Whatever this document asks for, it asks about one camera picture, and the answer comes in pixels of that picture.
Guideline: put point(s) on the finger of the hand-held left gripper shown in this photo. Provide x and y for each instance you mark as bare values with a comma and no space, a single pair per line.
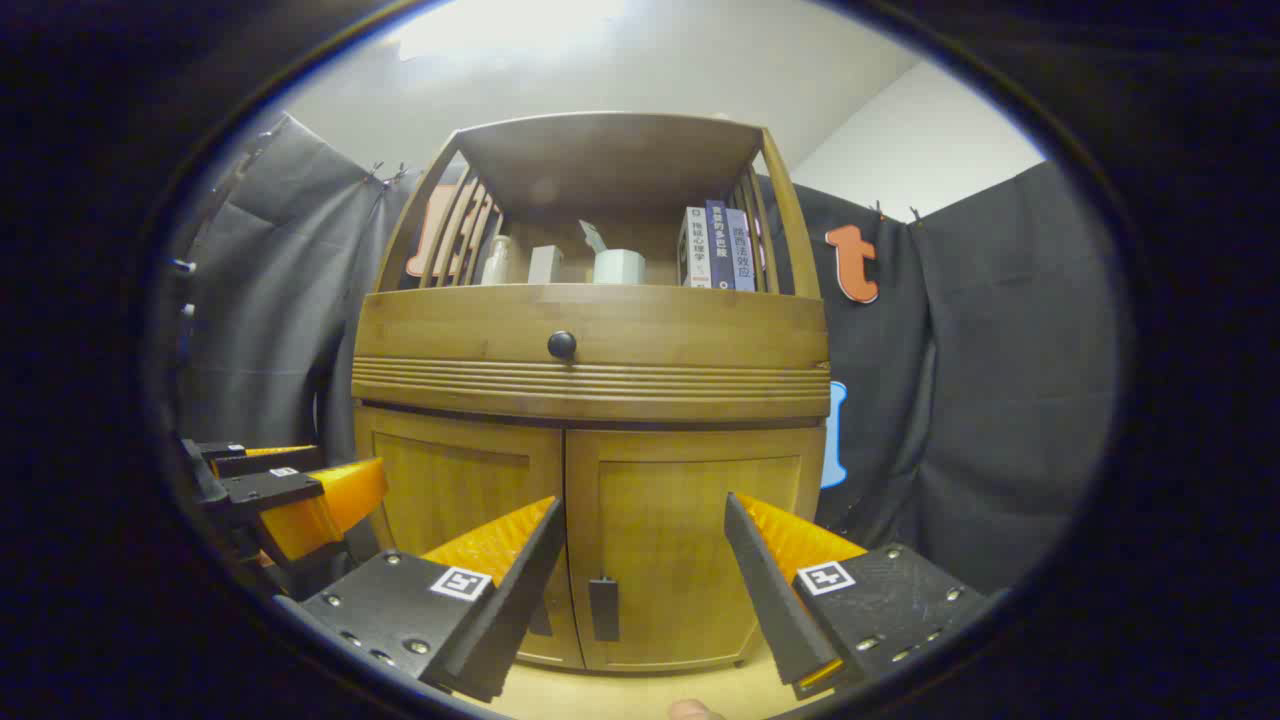
270,490
262,460

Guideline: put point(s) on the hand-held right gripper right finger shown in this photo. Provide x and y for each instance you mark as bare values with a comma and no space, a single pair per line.
765,590

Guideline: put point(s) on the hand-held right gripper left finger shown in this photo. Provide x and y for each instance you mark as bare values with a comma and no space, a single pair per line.
520,590

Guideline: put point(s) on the wooden double-door shoe cabinet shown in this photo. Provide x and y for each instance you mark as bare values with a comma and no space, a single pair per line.
600,400

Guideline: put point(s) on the wooden cabinet drawer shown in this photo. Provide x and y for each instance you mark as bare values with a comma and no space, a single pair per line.
680,325

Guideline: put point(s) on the black round drawer knob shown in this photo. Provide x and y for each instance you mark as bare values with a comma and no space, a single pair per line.
562,345

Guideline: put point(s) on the clear bottle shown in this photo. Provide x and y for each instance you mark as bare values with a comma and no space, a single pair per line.
498,262

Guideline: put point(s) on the black backdrop cloth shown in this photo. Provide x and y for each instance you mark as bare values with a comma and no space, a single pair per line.
1000,380

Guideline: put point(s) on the small white box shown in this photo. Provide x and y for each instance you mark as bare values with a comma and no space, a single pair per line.
545,265

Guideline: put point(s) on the white cup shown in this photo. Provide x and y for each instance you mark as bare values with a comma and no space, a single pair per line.
618,267

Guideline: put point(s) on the lavender book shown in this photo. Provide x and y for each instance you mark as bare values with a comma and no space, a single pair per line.
742,250

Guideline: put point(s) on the folded paper slip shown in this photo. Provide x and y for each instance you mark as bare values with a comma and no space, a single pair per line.
592,235

